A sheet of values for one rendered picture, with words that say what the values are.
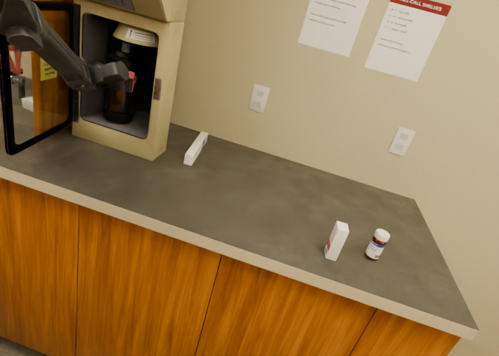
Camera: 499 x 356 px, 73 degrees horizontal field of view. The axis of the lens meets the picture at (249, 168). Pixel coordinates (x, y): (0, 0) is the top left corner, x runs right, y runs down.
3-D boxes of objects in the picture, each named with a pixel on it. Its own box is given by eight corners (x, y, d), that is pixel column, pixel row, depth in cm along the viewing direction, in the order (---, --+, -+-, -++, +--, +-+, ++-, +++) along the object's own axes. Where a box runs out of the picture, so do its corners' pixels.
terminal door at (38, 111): (72, 124, 120) (73, 2, 103) (8, 157, 92) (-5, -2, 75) (70, 123, 120) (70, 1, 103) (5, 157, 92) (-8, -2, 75)
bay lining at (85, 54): (118, 102, 142) (125, 13, 127) (175, 120, 140) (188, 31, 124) (79, 117, 120) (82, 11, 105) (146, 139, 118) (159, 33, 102)
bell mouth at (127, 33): (130, 33, 123) (131, 16, 121) (175, 45, 122) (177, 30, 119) (101, 34, 107) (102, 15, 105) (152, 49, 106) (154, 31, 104)
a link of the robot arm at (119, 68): (64, 59, 94) (72, 89, 94) (99, 46, 92) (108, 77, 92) (93, 68, 106) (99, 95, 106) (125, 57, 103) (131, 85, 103)
